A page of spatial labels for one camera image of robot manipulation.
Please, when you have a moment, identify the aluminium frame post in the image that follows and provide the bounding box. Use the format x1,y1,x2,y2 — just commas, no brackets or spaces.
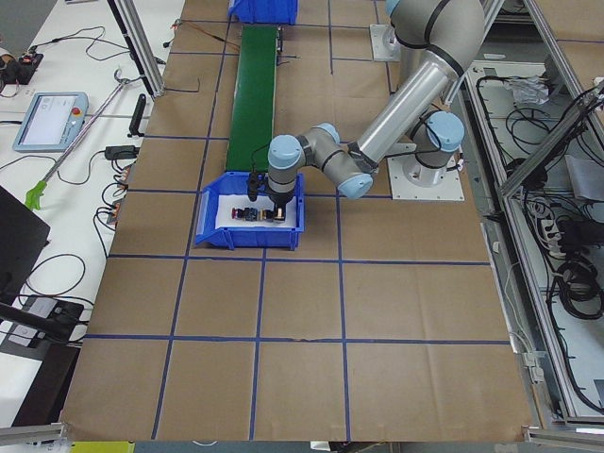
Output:
108,0,165,98

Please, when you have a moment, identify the yellow push button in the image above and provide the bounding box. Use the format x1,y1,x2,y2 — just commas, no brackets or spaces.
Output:
258,210,274,222

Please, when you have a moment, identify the teach pendant tablet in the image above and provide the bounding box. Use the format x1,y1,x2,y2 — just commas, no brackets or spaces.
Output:
12,92,89,153

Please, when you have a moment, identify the black power adapter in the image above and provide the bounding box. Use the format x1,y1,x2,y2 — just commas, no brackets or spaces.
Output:
104,145,140,160

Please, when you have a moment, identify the red black conveyor wire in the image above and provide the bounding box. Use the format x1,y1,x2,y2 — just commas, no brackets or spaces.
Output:
162,18,243,50

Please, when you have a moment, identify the right blue plastic bin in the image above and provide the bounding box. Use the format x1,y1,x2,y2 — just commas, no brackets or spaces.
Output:
228,0,298,25

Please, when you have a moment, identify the green conveyor belt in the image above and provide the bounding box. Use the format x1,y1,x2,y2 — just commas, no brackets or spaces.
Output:
226,25,278,172

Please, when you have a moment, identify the left blue plastic bin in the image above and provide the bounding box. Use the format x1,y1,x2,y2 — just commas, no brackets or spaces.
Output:
194,172,305,250

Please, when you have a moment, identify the red push button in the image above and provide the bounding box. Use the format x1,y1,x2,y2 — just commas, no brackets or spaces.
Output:
231,208,259,222

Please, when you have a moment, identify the reacher grabber tool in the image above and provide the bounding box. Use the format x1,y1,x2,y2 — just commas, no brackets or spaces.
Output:
25,67,140,210

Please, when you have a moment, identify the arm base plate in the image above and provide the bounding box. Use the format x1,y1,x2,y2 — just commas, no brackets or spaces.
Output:
387,153,465,202
369,25,401,62

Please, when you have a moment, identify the blue plastic bin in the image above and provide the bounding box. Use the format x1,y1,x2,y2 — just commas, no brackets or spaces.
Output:
228,0,298,25
194,172,305,250

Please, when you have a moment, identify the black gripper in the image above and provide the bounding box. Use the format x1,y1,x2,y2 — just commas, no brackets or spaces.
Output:
246,172,291,222

